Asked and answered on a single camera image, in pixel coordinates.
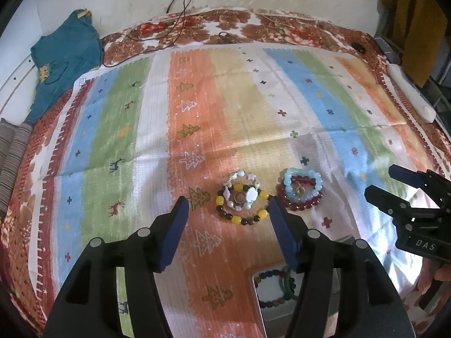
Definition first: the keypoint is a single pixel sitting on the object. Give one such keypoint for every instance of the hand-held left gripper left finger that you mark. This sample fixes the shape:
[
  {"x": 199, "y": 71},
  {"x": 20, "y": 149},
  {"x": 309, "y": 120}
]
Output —
[{"x": 174, "y": 232}]

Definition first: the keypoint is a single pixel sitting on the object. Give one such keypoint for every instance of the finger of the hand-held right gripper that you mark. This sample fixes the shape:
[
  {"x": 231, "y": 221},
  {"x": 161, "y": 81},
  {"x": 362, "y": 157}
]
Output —
[
  {"x": 403, "y": 175},
  {"x": 382, "y": 198}
]

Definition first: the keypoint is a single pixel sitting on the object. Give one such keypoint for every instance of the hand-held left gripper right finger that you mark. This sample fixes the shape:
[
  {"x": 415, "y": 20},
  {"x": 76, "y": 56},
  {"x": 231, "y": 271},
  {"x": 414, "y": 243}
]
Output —
[{"x": 283, "y": 232}]

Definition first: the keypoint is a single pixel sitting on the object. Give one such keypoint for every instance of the clear plastic box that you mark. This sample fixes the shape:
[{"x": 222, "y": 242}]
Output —
[{"x": 273, "y": 320}]

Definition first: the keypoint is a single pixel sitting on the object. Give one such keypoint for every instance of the person's right hand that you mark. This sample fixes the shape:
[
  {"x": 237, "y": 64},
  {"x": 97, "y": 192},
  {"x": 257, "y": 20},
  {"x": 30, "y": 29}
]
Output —
[{"x": 443, "y": 275}]

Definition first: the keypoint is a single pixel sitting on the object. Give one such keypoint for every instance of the small gold pendant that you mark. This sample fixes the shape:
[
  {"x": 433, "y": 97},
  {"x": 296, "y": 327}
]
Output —
[{"x": 300, "y": 190}]

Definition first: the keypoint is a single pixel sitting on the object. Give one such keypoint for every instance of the white power strip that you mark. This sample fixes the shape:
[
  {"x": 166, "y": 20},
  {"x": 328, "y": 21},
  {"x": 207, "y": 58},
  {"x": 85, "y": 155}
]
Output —
[{"x": 410, "y": 91}]

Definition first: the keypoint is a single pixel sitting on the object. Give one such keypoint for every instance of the colourful striped mat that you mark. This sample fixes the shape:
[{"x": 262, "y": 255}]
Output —
[{"x": 197, "y": 84}]

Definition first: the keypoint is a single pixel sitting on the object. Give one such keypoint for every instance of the yellow hanging cloth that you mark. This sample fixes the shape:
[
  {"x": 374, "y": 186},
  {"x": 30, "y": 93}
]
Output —
[{"x": 419, "y": 21}]

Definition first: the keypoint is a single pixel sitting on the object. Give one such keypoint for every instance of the striped grey pillow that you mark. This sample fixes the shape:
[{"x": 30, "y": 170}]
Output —
[{"x": 14, "y": 155}]

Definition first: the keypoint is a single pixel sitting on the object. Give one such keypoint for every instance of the teal shirt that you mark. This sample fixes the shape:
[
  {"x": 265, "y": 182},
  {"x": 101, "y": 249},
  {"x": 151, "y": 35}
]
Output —
[{"x": 63, "y": 52}]

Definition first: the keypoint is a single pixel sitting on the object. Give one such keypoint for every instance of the brown floral blanket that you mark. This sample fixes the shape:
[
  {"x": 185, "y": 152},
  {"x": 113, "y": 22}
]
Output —
[{"x": 229, "y": 21}]

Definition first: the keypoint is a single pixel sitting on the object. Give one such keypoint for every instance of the grey metal frame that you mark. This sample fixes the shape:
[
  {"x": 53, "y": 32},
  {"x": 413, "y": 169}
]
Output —
[{"x": 387, "y": 49}]

